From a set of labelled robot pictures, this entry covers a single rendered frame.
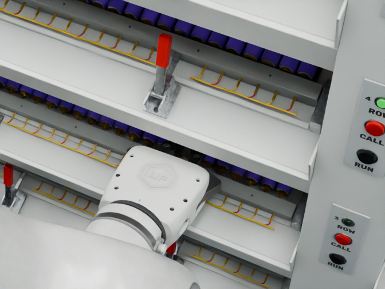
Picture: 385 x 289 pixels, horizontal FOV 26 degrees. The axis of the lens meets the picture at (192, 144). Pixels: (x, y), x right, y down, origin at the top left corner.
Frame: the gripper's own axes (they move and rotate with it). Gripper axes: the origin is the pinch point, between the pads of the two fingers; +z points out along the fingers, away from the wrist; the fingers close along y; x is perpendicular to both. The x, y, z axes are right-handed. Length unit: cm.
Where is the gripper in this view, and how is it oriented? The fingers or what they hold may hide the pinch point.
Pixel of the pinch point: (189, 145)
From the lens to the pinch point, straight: 101.5
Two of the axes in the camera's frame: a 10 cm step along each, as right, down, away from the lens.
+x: -0.9, 7.4, 6.7
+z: 4.0, -5.9, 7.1
